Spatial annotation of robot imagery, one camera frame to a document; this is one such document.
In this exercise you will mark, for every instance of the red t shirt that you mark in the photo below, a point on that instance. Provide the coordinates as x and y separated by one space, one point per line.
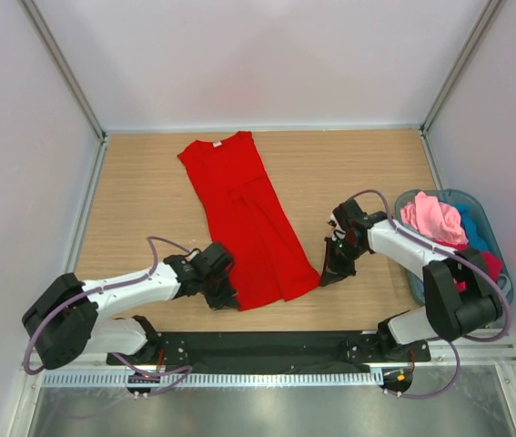
244 214

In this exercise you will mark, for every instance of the slotted cable duct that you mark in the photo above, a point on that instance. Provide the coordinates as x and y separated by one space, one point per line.
125 378

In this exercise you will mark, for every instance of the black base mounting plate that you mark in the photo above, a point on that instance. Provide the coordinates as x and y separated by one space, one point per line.
285 352

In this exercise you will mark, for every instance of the grey t shirt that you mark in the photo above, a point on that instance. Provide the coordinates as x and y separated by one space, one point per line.
504 283

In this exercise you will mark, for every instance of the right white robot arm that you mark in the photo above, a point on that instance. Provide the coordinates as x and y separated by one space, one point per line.
460 296

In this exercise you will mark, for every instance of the light pink t shirt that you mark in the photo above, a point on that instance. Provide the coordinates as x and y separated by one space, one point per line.
434 219

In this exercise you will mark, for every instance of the blue t shirt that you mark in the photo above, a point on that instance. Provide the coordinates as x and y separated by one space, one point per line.
475 240

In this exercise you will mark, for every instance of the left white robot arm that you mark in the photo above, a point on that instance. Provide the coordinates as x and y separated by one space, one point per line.
73 317

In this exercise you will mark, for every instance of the teal plastic laundry basket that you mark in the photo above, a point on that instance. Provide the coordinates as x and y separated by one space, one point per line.
477 213

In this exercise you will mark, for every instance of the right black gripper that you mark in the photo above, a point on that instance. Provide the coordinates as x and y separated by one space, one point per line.
333 269

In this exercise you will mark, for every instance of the magenta t shirt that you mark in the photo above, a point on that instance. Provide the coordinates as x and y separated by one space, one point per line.
493 264

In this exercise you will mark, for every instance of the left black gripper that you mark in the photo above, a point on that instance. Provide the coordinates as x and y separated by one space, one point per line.
227 299

